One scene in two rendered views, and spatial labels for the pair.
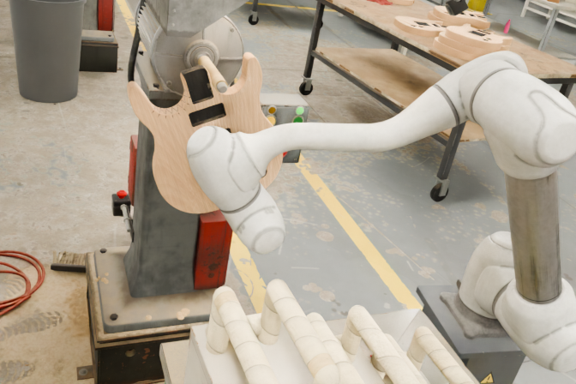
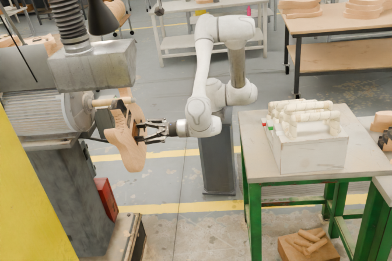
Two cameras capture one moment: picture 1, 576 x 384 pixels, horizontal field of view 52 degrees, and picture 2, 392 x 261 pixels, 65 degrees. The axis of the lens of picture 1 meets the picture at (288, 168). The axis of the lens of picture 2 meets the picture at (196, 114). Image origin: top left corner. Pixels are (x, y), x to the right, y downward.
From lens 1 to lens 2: 1.20 m
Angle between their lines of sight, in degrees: 50
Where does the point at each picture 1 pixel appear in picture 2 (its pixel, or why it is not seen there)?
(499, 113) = (235, 30)
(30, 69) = not seen: outside the picture
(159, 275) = (102, 233)
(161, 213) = (89, 204)
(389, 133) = (207, 62)
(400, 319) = (242, 116)
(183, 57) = (83, 109)
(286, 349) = not seen: hidden behind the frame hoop
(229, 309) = (303, 115)
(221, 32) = not seen: hidden behind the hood
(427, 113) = (209, 48)
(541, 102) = (244, 19)
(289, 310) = (303, 105)
